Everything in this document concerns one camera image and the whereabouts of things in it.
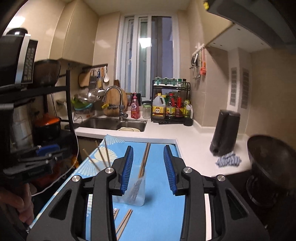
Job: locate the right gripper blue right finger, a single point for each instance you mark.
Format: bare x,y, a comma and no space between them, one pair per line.
169,160

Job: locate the orange lidded pot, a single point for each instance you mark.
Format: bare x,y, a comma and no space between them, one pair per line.
46,130

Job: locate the blue white dish cloth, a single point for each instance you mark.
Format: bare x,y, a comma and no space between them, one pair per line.
229,159

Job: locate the pink dish soap bottle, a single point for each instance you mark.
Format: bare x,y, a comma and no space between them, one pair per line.
135,107

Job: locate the chrome kitchen faucet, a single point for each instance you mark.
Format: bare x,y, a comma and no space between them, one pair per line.
115,99

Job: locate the black electric kettle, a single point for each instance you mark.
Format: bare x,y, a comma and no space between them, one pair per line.
225,134

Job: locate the dark rice cooker bowl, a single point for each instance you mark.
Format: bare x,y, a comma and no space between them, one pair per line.
46,72

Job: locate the microwave oven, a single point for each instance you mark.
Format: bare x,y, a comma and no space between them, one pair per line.
17,60

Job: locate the steel mixing bowl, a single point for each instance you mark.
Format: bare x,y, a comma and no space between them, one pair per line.
86,97

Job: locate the hanging kitchen tools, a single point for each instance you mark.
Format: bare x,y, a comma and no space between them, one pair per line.
198,62

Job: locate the black gas stove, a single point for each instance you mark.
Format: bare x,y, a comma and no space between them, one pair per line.
275,207

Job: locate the wooden cutting board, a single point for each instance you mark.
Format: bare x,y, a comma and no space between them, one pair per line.
114,101

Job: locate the large cooking oil jug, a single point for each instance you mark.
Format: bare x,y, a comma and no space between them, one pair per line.
158,107

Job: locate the black shelving rack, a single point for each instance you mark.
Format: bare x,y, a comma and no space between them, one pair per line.
11,97

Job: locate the black condiment rack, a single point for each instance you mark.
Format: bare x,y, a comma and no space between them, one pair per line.
177,95

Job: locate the window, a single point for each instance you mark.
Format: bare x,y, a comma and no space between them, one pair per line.
148,46

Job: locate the large steel stockpot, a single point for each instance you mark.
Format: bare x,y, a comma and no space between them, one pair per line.
21,126

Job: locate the metal fork white handle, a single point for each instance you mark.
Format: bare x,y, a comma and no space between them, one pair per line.
136,195

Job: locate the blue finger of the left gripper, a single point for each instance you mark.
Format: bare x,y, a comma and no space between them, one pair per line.
43,151

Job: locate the range hood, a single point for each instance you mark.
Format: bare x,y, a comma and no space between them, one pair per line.
271,21

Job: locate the glass jar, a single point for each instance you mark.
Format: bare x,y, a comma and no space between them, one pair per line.
146,110

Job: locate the stainless steel sink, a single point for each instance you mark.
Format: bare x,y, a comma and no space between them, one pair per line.
114,124

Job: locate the blue patterned table mat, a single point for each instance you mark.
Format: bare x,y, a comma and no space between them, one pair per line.
158,215

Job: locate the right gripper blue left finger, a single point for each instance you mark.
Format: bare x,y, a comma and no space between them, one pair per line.
126,168

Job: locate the clear plastic utensil holder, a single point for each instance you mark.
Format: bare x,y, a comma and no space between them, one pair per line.
122,199

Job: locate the left human hand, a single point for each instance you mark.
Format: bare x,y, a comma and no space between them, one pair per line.
22,202

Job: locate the black wok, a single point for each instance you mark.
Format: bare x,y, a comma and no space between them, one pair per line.
273,160

